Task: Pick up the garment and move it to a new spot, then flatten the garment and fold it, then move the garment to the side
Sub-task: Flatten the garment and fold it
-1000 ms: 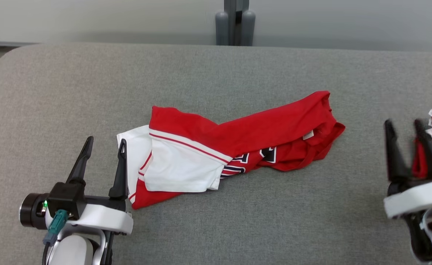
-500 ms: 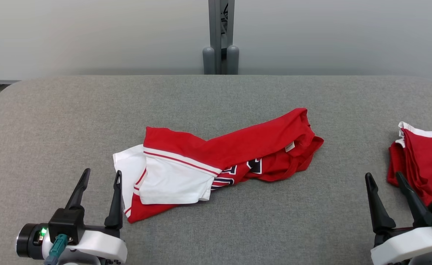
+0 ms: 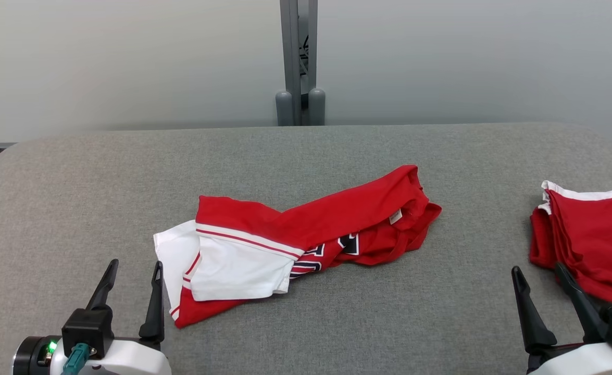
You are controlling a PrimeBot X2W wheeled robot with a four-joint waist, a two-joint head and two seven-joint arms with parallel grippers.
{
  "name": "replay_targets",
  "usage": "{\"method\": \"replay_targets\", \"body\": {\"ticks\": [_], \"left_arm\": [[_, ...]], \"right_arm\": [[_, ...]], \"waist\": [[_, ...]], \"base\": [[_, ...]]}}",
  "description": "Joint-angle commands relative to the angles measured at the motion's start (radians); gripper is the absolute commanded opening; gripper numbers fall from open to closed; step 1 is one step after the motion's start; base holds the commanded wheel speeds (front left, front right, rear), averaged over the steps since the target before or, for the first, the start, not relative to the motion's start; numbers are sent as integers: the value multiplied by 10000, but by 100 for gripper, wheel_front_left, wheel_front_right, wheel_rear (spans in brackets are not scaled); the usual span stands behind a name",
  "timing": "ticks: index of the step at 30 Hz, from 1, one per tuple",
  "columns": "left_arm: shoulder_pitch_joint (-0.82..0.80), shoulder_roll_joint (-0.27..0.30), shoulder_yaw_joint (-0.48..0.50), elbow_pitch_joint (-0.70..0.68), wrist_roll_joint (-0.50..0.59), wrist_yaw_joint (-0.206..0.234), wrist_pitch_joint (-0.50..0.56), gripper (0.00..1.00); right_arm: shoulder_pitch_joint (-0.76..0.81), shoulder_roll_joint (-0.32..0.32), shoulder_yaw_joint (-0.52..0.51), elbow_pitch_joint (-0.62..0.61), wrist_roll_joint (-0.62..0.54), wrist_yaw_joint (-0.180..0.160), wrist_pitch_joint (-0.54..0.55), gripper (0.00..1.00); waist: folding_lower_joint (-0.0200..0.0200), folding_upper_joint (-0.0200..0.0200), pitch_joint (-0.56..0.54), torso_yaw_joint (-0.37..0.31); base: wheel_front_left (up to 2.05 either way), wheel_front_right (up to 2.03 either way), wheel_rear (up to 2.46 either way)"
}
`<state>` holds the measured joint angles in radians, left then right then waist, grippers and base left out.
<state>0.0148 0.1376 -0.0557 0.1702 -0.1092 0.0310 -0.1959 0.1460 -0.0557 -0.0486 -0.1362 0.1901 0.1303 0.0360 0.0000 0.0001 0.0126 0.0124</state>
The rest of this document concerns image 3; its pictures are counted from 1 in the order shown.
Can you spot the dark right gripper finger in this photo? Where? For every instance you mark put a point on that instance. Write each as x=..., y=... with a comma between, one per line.
x=532, y=317
x=584, y=307

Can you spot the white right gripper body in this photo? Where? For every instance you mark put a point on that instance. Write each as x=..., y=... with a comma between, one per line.
x=582, y=362

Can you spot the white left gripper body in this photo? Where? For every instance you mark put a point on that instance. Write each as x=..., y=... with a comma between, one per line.
x=123, y=362

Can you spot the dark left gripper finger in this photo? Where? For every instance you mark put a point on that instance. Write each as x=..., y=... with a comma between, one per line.
x=153, y=312
x=102, y=289

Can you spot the red shorts white waistband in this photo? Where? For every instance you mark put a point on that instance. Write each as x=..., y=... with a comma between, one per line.
x=592, y=245

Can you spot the red white number jersey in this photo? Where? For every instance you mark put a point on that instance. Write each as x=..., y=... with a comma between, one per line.
x=295, y=229

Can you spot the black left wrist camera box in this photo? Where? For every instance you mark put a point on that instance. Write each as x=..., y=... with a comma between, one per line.
x=87, y=330

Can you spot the grey metal post stand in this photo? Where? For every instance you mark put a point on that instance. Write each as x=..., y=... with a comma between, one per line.
x=298, y=62

